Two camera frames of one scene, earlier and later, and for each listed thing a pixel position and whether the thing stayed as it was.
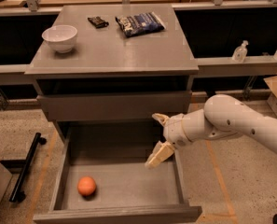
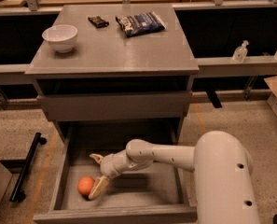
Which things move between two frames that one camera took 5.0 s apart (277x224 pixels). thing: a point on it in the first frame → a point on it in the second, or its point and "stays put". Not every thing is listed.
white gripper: x=173 y=130 → x=109 y=166
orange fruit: x=86 y=186 stays put
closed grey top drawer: x=117 y=106 stays put
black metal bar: x=17 y=195 stays put
